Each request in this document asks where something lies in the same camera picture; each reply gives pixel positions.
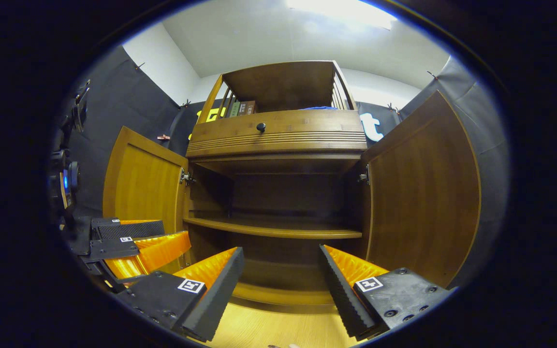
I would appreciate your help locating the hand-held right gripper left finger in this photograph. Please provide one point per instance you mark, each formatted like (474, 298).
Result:
(215, 299)

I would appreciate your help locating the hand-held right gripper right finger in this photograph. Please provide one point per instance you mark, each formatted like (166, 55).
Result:
(341, 295)

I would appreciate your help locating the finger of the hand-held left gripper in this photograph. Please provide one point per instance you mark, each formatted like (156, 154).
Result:
(131, 230)
(165, 249)

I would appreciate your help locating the wooden shoe cabinet door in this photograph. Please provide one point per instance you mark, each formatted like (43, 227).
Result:
(143, 183)
(418, 193)

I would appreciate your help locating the metal door hinge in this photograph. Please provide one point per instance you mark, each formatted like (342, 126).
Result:
(186, 177)
(364, 176)

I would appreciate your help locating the wooden cabinet shelf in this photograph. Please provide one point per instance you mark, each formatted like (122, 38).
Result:
(269, 228)

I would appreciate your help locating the wooden cabinet drawer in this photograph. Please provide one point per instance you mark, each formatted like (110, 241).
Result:
(307, 125)

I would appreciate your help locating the black backdrop cloth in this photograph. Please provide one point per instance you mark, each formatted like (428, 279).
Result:
(124, 106)

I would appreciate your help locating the dark clip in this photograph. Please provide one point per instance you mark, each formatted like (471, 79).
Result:
(185, 103)
(139, 65)
(393, 108)
(432, 75)

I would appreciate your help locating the black round drawer knob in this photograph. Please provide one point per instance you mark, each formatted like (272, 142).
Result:
(261, 127)

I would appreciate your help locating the green book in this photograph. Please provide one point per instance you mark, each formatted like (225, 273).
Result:
(235, 109)

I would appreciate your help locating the blue cloth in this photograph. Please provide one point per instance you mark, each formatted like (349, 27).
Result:
(319, 108)

